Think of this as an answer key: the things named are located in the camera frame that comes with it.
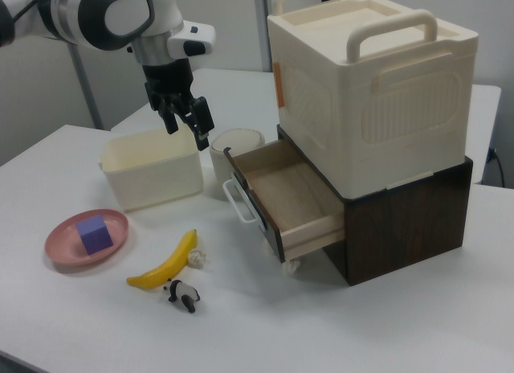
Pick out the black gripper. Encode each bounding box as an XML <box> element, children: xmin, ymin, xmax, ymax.
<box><xmin>141</xmin><ymin>58</ymin><xmax>216</xmax><ymax>152</ymax></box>

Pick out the small panda toy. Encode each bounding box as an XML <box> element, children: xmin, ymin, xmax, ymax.
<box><xmin>161</xmin><ymin>278</ymin><xmax>202</xmax><ymax>314</ymax></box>

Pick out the yellow toy banana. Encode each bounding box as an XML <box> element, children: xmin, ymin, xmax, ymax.
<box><xmin>125</xmin><ymin>228</ymin><xmax>199</xmax><ymax>289</ymax></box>

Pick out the dark wood drawer cabinet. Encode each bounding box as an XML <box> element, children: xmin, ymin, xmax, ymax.
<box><xmin>276</xmin><ymin>123</ymin><xmax>475</xmax><ymax>287</ymax></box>

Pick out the cream rectangular plastic bin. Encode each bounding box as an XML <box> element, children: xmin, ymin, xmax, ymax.
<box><xmin>97</xmin><ymin>125</ymin><xmax>205</xmax><ymax>213</ymax></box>

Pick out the orange tape strip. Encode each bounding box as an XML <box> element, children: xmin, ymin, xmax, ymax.
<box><xmin>273</xmin><ymin>62</ymin><xmax>287</xmax><ymax>109</ymax></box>

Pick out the purple cube block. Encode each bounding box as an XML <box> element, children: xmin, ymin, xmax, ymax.
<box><xmin>75</xmin><ymin>215</ymin><xmax>115</xmax><ymax>256</ymax></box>

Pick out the pink plastic plate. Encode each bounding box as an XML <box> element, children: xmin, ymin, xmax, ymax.
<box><xmin>43</xmin><ymin>208</ymin><xmax>131</xmax><ymax>274</ymax></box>

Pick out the grey metal frame post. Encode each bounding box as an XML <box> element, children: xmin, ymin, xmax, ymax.
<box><xmin>68</xmin><ymin>43</ymin><xmax>102</xmax><ymax>130</ymax></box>

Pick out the wooden drawer with white handle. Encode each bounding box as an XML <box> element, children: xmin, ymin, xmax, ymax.
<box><xmin>221</xmin><ymin>138</ymin><xmax>347</xmax><ymax>265</ymax></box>

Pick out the cream plastic box with handles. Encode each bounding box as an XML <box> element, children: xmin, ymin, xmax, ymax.
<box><xmin>266</xmin><ymin>0</ymin><xmax>481</xmax><ymax>200</ymax></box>

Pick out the black wall cable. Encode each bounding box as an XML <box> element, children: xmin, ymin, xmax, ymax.
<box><xmin>487</xmin><ymin>147</ymin><xmax>505</xmax><ymax>187</ymax></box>

